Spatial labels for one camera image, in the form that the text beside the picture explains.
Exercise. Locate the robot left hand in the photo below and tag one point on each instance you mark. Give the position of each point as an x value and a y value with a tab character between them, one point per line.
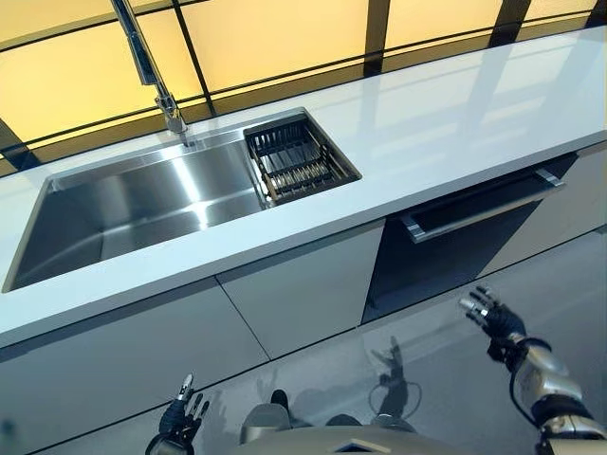
178	419

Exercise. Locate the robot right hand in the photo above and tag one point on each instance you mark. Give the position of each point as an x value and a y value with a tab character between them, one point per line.
502	322

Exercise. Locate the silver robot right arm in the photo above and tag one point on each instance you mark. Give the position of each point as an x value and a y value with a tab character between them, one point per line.
545	379

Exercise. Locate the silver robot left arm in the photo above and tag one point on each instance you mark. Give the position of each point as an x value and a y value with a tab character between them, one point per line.
168	445

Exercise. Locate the dark built-in dishwasher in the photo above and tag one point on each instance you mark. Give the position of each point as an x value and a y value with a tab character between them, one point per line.
427	270

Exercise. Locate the grey robot left leg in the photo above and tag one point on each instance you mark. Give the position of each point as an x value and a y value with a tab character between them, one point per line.
265	417

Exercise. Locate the grey robot leg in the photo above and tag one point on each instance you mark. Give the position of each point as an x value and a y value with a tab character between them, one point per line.
379	423
265	417

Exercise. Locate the grey robot torso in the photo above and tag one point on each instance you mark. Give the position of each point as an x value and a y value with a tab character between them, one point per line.
332	443

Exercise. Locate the grey robot right leg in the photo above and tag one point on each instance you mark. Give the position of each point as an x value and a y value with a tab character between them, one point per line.
379	423

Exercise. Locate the stainless steel sink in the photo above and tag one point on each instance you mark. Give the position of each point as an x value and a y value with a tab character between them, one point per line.
142	204

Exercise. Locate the black sink drainer basket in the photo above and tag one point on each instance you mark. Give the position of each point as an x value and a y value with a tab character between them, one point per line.
299	161

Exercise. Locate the chrome kitchen faucet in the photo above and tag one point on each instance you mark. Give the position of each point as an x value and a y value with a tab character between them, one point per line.
142	61

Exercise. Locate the dark window frame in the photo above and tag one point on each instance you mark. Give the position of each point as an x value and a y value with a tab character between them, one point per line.
377	28

